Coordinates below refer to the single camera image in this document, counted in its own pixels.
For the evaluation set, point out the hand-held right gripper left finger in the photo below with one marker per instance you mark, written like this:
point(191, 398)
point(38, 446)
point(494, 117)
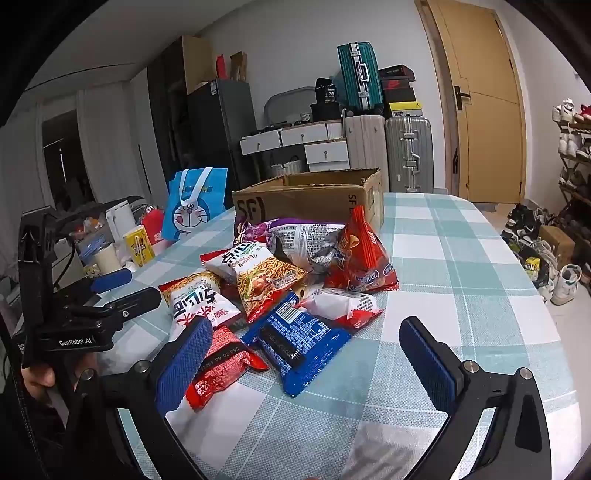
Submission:
point(184, 364)

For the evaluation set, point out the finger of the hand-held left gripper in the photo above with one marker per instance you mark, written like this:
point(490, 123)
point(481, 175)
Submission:
point(134, 302)
point(111, 280)

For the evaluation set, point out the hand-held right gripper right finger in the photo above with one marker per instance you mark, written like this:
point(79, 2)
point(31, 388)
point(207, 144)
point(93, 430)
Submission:
point(429, 364)

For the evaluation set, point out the small red snack packet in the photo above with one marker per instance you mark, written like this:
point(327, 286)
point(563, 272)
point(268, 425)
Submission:
point(226, 355)

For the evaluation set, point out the white red noodle packet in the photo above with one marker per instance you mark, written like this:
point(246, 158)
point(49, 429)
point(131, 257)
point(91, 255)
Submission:
point(194, 300)

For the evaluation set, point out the white red wafer packet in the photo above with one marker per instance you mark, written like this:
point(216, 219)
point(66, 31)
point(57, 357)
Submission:
point(341, 304)

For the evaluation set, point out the orange noodle snack bag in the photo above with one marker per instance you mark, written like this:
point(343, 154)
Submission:
point(263, 281)

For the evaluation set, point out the blue cookie packet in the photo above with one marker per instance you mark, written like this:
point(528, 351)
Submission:
point(304, 350)

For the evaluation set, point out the red triangular chip bag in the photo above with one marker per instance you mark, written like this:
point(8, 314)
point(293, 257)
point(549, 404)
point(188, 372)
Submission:
point(364, 258)

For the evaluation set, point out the cream bread packet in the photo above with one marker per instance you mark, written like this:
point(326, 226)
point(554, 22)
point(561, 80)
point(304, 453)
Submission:
point(300, 291)

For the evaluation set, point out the purple silver snack bag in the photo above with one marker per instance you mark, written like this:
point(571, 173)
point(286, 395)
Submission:
point(300, 244)

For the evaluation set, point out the brown cardboard box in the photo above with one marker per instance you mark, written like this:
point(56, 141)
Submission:
point(300, 198)

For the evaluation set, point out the person's left hand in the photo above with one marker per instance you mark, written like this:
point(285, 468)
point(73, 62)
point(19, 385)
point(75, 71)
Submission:
point(39, 376)

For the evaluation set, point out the white cup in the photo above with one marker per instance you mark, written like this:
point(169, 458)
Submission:
point(108, 258)

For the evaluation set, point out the yellow carton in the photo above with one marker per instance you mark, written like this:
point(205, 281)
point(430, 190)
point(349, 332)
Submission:
point(138, 244)

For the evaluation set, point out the white kettle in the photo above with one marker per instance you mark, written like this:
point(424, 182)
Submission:
point(115, 221)

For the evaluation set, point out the red container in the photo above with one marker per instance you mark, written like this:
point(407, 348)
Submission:
point(152, 226)

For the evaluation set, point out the green checkered tablecloth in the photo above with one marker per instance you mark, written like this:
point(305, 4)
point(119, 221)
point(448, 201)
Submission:
point(461, 277)

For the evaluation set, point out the blue cartoon tote bag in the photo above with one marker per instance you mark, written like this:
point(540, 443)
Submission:
point(194, 217)

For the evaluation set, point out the white curtain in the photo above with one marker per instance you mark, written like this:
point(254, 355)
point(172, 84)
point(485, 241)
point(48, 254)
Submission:
point(101, 147)

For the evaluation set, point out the black trash bin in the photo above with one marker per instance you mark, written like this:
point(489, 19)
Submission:
point(531, 266)

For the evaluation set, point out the pile of shoes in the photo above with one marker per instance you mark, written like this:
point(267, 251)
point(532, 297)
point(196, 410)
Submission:
point(524, 221)

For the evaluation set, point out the small cardboard box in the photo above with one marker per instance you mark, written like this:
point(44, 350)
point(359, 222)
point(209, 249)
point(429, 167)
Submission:
point(556, 242)

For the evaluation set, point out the dark refrigerator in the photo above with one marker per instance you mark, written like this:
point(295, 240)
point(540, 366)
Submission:
point(217, 134)

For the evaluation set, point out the woven laundry basket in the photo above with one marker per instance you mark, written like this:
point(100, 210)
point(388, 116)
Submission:
point(292, 162)

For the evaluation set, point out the silver suitcase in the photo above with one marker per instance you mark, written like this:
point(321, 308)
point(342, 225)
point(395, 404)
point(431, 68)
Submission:
point(408, 152)

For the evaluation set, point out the beige suitcase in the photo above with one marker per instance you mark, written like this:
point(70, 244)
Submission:
point(364, 147)

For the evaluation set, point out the white drawer unit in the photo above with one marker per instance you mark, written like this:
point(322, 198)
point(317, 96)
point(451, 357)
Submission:
point(325, 157)

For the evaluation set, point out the white desk with drawers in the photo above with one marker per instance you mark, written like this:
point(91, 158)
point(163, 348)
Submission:
point(295, 134)

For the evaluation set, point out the brown tall cabinet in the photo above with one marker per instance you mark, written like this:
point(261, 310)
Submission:
point(194, 60)

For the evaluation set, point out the red paper bag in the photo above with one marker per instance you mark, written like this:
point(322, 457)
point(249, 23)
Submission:
point(222, 67)

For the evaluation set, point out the brown paper bag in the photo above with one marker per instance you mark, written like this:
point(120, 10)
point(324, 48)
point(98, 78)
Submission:
point(238, 67)

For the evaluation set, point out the grey plastic tub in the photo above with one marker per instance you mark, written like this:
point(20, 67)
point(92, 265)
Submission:
point(286, 104)

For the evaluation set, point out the wooden shoe rack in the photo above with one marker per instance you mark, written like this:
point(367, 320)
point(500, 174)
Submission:
point(577, 157)

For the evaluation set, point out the wooden door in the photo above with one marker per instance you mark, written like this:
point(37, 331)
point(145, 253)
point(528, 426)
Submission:
point(485, 115)

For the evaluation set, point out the yellow black shoe box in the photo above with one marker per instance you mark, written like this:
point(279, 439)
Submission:
point(405, 109)

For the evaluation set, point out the black basket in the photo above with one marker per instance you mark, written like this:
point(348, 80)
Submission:
point(325, 111)

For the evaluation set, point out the red logo shoe box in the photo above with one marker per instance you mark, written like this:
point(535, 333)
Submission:
point(396, 84)

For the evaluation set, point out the teal suitcase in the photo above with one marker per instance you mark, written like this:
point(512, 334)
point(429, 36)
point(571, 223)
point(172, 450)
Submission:
point(358, 78)

